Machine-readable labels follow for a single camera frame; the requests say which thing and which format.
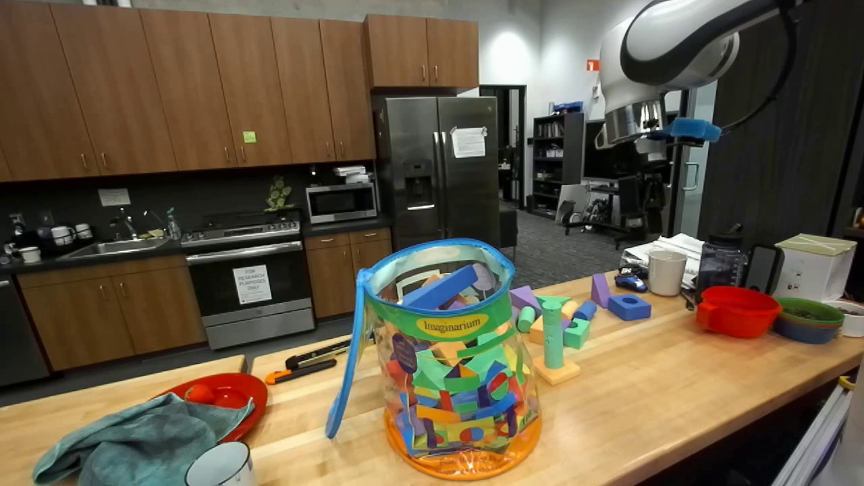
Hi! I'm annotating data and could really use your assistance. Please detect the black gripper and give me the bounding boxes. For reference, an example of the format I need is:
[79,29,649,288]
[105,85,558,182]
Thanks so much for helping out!
[618,143,674,248]

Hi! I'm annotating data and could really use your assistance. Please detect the green foam cylinder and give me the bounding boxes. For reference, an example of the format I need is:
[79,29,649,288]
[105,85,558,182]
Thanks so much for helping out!
[541,298,570,371]

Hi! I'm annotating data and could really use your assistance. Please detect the clear bag of foam blocks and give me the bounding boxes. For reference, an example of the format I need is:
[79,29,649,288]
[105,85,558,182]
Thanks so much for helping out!
[325,234,546,484]

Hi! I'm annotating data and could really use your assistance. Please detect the white paper cup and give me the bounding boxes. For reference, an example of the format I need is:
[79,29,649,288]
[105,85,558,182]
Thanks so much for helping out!
[646,248,689,299]

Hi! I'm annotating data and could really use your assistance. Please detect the dark blue small object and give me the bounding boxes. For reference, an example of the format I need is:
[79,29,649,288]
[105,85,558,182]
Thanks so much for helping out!
[616,268,650,294]

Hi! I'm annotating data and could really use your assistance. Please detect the black television screen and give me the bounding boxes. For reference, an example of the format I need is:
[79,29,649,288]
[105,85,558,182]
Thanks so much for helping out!
[584,120,673,184]

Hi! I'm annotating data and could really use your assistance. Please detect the purple tall foam block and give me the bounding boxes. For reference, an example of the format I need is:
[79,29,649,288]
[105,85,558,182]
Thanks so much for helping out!
[588,272,616,310]

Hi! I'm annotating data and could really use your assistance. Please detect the blue foam block with hole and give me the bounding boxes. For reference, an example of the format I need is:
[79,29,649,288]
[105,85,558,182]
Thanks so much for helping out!
[606,291,654,323]

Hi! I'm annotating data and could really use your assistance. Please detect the black mesh container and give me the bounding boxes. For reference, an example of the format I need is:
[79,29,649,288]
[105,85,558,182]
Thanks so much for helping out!
[696,234,751,298]

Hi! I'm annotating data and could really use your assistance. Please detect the dark shelving unit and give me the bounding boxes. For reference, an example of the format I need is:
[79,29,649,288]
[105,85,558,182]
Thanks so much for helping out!
[530,107,588,220]

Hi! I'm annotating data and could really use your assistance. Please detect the black flat device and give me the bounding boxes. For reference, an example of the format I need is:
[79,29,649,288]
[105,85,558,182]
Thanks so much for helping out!
[743,242,786,298]

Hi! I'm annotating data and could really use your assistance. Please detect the red plastic bowl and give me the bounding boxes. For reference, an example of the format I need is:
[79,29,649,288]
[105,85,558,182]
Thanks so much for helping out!
[693,283,786,344]

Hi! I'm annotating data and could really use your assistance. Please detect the green foam cube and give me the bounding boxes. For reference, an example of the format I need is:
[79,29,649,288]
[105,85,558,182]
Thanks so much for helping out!
[562,315,595,355]

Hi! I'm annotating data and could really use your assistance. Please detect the mint green rounded foam block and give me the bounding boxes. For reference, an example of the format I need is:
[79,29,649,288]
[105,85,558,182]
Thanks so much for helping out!
[512,306,541,337]

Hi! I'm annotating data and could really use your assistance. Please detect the white box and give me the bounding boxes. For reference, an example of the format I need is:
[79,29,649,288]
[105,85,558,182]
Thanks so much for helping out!
[772,233,861,306]

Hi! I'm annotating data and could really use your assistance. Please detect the green plastic bowl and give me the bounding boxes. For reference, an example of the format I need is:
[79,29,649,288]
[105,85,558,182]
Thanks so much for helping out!
[772,294,849,332]

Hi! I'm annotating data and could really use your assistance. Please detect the blue plastic bowl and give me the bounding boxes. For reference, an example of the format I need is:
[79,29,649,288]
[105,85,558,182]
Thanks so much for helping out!
[772,315,845,349]

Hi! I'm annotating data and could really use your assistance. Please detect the white paper on refrigerator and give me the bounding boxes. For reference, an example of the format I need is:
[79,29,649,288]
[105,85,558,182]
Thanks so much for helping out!
[449,125,491,161]

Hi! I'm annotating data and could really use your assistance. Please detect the stainless steel refrigerator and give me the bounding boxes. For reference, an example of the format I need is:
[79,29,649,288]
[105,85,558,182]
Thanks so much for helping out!
[371,91,506,255]

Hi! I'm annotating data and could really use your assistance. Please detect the white round container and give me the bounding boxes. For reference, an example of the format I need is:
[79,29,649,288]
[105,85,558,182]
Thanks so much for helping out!
[836,298,864,340]

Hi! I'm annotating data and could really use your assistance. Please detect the brown cabinet above refrigerator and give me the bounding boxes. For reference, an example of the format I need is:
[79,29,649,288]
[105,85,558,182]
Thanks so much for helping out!
[361,12,484,91]

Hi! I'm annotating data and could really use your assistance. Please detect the silver microwave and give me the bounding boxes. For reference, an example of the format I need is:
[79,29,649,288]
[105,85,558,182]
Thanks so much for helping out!
[303,182,384,229]

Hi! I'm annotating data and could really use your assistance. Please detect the narrow brown base cabinet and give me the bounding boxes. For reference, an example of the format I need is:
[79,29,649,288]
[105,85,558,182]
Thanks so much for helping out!
[303,224,396,323]

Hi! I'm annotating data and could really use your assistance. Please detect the orange and black hand tool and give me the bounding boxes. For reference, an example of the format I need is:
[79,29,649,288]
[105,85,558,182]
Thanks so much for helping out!
[261,336,353,390]

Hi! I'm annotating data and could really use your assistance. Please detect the small green plant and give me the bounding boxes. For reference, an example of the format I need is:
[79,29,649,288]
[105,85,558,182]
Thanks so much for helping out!
[261,176,299,215]

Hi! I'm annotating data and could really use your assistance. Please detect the white paper on oven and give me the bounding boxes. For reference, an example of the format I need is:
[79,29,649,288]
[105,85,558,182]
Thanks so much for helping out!
[229,263,275,310]

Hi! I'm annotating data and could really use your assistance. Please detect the stainless steel oven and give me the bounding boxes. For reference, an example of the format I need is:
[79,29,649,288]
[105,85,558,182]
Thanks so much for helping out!
[180,221,319,355]

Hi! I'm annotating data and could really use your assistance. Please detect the red bowl left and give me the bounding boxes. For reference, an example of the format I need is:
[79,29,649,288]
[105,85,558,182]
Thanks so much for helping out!
[163,371,272,445]

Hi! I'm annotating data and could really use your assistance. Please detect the white enamel mug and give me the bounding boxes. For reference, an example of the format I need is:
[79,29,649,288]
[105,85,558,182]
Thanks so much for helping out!
[180,438,259,486]

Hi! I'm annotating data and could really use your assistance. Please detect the kitchen sink with faucet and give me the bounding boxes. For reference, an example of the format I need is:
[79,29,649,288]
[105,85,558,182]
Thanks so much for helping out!
[55,207,187,264]

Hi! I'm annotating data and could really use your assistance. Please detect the wide brown base cabinet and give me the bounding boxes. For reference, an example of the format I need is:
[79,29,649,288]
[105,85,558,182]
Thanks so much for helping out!
[17,252,209,376]

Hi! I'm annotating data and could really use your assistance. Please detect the teal cloth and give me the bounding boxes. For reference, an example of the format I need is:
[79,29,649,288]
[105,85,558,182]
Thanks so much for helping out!
[29,391,259,486]

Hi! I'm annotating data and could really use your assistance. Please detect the black dishwasher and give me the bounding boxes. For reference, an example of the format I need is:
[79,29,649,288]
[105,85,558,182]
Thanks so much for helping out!
[0,272,55,391]

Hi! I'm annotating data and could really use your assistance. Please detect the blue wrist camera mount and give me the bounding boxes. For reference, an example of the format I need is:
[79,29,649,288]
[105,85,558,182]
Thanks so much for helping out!
[668,117,724,147]

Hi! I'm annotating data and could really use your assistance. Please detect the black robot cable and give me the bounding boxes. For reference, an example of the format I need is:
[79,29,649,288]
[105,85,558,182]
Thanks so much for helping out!
[718,0,804,136]

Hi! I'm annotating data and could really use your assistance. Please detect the long brown wall cabinets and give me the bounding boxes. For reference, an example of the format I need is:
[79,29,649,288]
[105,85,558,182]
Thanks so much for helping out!
[0,0,381,186]

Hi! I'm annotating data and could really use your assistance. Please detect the white wall outlet plate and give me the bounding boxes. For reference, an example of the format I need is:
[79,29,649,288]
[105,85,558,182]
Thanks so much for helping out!
[95,184,136,211]

